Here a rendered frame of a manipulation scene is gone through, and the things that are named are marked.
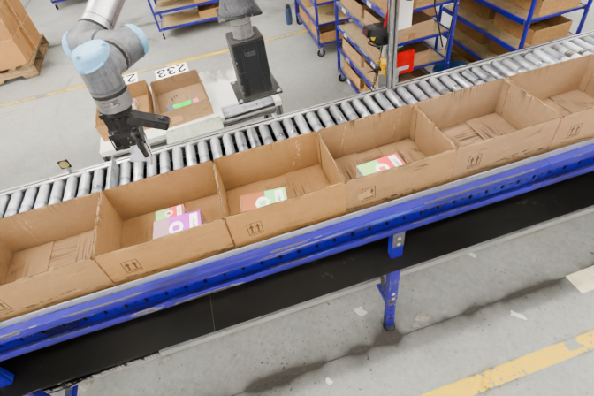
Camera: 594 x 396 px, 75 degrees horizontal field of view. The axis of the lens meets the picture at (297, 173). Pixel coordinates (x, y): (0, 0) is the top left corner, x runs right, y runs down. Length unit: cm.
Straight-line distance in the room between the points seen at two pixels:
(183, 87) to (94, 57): 149
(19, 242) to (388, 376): 160
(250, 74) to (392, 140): 94
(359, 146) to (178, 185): 70
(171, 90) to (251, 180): 118
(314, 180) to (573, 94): 118
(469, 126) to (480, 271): 91
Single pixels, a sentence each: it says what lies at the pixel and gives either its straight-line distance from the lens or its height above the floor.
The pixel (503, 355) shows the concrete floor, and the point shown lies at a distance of 216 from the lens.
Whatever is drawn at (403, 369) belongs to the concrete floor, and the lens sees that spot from 204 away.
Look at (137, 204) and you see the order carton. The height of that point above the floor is 94.
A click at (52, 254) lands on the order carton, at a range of 164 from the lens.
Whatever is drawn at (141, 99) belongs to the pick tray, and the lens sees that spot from 254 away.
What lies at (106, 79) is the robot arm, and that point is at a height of 149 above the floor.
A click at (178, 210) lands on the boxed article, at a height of 93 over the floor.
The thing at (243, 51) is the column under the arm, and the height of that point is 103.
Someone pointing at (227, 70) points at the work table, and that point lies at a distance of 260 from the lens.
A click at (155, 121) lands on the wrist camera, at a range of 115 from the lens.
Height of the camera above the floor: 192
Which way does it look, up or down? 43 degrees down
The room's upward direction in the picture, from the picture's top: 10 degrees counter-clockwise
